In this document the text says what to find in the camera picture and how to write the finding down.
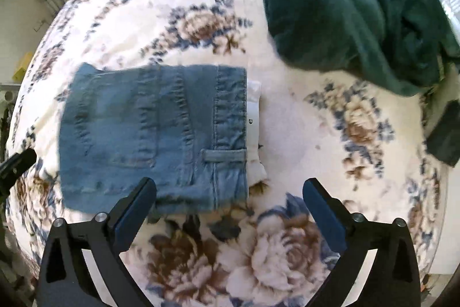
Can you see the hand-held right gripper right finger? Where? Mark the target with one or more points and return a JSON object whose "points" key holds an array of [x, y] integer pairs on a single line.
{"points": [[321, 215]]}

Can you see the yellow box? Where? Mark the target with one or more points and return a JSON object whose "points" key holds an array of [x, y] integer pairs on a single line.
{"points": [[22, 69]]}

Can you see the wall socket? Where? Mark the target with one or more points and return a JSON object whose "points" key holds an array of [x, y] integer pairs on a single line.
{"points": [[39, 25]]}

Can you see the teal plush blanket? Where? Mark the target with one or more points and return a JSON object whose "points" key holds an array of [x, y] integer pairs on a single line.
{"points": [[345, 5]]}

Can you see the white folded pants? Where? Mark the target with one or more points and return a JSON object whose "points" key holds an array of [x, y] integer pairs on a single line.
{"points": [[254, 120]]}

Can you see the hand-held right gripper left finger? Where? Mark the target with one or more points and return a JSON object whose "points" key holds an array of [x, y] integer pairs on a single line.
{"points": [[134, 213]]}

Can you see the blue denim pants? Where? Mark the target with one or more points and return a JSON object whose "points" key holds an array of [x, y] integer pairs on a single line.
{"points": [[143, 134]]}

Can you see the floral bed blanket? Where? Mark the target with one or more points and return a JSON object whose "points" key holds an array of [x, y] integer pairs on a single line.
{"points": [[305, 134]]}

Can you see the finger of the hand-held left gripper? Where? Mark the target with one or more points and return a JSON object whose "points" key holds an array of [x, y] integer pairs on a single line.
{"points": [[16, 166]]}

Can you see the dark folded pants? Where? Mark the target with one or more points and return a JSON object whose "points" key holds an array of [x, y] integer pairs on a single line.
{"points": [[445, 138]]}

